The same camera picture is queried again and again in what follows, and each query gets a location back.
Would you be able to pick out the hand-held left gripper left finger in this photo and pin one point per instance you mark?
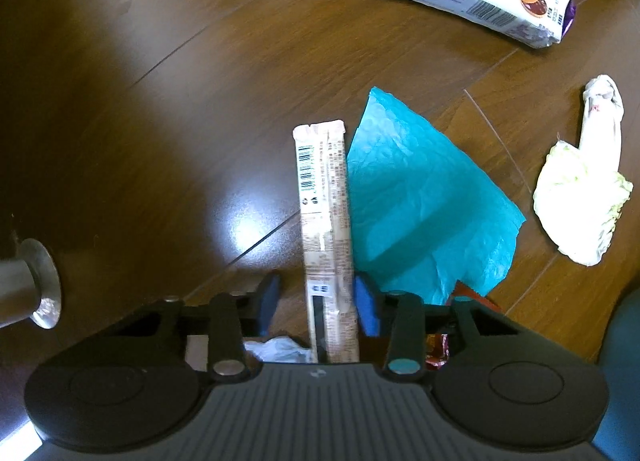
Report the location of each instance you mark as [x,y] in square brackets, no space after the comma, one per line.
[267,301]

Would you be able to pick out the metal furniture leg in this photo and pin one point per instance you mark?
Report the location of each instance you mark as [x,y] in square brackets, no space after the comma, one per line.
[30,281]

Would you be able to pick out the beige stick wrapper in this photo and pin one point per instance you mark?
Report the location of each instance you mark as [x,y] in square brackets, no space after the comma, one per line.
[325,221]

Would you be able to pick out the red snack wrapper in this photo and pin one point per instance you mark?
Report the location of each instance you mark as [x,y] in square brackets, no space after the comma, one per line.
[437,348]

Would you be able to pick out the teal plastic sheet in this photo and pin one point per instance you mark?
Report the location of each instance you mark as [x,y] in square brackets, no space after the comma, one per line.
[415,201]

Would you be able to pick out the crumpled white paper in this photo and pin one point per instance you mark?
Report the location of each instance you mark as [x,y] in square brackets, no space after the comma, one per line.
[280,351]

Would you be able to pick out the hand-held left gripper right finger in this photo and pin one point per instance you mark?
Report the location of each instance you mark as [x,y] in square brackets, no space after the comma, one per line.
[367,308]

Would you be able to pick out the blue plastic bin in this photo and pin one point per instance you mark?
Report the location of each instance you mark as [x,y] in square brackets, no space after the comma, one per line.
[625,366]

